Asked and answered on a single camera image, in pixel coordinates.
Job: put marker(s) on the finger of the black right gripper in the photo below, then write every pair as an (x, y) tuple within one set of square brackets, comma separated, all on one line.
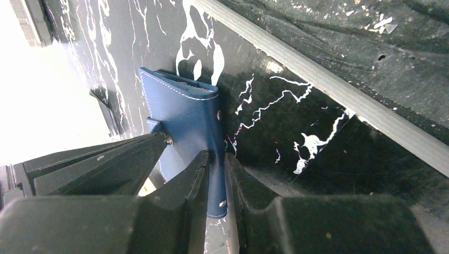
[(117, 168)]

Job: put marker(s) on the navy blue card holder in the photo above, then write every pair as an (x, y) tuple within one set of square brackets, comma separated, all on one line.
[(188, 112)]

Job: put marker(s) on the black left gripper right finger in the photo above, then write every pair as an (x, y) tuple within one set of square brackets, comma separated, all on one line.
[(267, 222)]

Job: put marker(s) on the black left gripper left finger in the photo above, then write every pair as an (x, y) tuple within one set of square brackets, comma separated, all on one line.
[(171, 219)]

